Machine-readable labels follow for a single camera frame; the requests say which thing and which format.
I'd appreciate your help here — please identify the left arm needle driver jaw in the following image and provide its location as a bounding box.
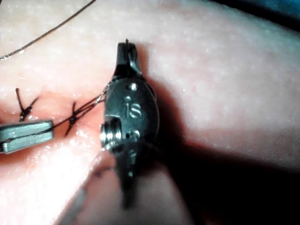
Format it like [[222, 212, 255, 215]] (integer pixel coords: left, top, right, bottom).
[[1, 134, 55, 155], [0, 119, 54, 143]]

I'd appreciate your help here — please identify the right arm needle driver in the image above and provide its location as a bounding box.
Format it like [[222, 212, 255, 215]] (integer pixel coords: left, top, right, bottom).
[[100, 76, 161, 155]]

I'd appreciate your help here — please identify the right arm needle driver jaw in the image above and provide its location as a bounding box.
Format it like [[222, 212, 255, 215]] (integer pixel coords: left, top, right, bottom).
[[113, 42, 131, 80], [127, 44, 144, 80]]

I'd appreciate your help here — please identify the black thread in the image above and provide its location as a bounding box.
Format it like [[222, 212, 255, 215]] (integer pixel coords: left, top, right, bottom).
[[0, 0, 162, 153]]

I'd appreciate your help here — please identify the black stitching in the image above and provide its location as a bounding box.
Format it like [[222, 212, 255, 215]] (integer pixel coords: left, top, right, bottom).
[[15, 87, 78, 137]]

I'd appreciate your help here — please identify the tissue pad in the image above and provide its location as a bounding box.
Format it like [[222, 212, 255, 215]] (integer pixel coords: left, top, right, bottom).
[[0, 0, 300, 225]]

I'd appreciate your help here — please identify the blue-green cloth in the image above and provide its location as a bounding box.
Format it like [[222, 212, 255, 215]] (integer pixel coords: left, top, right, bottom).
[[210, 0, 300, 25]]

